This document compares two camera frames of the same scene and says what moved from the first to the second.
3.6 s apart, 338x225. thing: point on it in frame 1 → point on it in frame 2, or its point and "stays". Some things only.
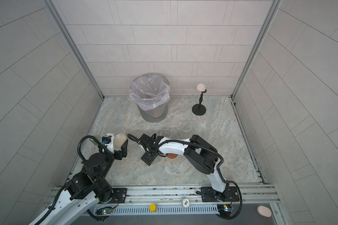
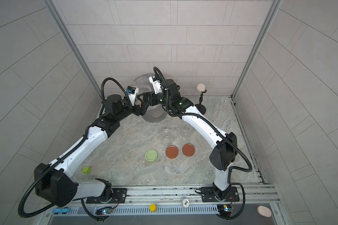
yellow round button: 152,207 stays
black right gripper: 148,157 → 150,95
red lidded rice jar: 166,133 stays
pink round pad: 264,211 stays
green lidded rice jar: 120,136 → 138,101
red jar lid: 172,155 stays
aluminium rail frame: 188,200 stays
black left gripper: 119,154 → 137,112
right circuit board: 225,210 stays
